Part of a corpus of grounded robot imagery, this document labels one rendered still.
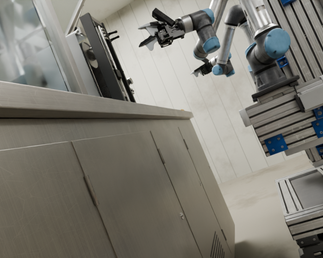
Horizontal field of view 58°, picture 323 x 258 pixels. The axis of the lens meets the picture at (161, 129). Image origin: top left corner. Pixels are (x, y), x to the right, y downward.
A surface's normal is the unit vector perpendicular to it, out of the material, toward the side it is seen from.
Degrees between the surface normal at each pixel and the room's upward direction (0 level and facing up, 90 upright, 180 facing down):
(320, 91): 90
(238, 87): 90
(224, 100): 90
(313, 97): 90
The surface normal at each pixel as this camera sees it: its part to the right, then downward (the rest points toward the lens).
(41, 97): 0.89, -0.39
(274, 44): 0.18, 0.00
